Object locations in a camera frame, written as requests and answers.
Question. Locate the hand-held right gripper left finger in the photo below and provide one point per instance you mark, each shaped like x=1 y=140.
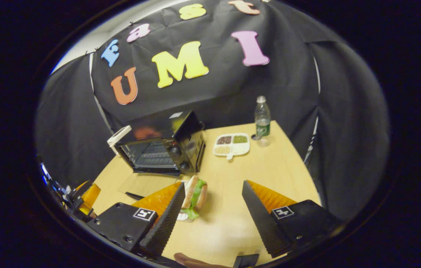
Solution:
x=166 y=219

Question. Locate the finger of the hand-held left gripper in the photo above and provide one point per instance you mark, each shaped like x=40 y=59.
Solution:
x=91 y=195

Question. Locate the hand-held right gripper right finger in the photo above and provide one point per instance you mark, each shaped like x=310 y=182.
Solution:
x=260 y=219

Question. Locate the lettuce sandwich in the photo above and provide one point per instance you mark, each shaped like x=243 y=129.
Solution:
x=195 y=195

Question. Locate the black electric oven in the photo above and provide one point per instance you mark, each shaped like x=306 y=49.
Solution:
x=158 y=149

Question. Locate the white toaster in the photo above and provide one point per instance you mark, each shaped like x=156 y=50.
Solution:
x=119 y=137

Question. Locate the white divided snack plate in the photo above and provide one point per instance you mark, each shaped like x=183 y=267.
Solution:
x=231 y=144

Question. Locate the clear plastic water bottle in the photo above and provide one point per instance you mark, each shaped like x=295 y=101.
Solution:
x=262 y=123

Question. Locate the black backdrop cloth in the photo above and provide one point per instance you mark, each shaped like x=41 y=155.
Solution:
x=233 y=85

